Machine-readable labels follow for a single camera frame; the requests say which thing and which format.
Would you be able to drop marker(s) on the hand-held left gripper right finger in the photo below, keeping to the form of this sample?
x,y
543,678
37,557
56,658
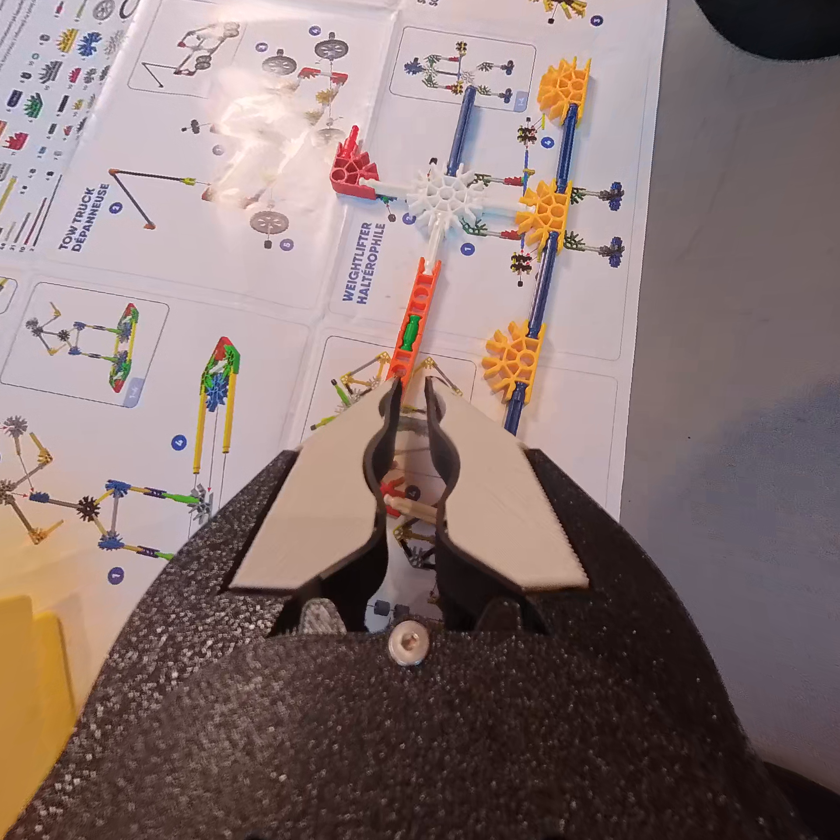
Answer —
x,y
512,518

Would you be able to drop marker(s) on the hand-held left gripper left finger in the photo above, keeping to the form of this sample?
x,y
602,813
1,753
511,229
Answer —
x,y
308,525

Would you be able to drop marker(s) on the yellow plastic bin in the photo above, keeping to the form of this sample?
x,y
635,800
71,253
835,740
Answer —
x,y
26,656

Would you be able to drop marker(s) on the colourful construction toy model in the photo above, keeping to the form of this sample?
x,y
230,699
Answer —
x,y
446,197

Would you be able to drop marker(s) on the short red toy rod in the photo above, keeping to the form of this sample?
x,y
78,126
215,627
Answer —
x,y
353,140

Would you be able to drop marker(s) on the printed paper instruction sheet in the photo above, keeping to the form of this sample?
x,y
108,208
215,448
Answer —
x,y
262,295

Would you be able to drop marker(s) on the black mesh chair seat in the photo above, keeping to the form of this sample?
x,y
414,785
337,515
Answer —
x,y
774,26

